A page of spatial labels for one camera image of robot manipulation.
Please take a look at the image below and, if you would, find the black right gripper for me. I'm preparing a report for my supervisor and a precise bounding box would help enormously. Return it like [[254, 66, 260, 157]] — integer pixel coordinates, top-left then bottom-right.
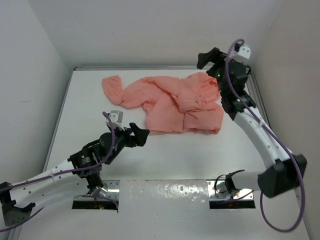
[[197, 47, 233, 97]]

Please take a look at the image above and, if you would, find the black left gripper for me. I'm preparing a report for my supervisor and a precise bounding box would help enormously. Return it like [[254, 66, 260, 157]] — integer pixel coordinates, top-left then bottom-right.
[[104, 122, 149, 164]]

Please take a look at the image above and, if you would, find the salmon pink hooded jacket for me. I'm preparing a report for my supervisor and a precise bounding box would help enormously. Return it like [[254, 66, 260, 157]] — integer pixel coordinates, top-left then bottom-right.
[[101, 72, 224, 134]]

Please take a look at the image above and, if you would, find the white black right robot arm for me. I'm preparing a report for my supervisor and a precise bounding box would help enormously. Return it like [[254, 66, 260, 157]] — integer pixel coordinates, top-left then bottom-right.
[[196, 47, 307, 198]]

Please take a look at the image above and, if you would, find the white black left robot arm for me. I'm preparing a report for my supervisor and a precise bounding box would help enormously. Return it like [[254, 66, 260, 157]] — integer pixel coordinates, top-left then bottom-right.
[[0, 122, 150, 229]]

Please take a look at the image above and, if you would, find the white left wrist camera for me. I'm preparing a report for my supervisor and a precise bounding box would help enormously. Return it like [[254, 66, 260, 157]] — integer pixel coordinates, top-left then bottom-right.
[[102, 110, 125, 131]]

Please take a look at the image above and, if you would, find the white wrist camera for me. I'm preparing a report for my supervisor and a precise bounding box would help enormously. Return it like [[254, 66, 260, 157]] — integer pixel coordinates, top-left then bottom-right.
[[234, 43, 251, 60], [102, 110, 125, 131]]

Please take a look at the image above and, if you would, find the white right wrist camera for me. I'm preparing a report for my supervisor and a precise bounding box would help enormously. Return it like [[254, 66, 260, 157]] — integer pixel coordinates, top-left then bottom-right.
[[234, 43, 251, 60]]

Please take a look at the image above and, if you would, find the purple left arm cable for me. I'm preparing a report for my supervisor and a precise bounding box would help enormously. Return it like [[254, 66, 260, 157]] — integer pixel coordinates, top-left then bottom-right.
[[0, 111, 116, 232]]

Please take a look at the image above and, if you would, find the metal base plate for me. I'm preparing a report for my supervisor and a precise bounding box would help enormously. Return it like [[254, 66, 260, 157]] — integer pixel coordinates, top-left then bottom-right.
[[72, 178, 256, 202]]

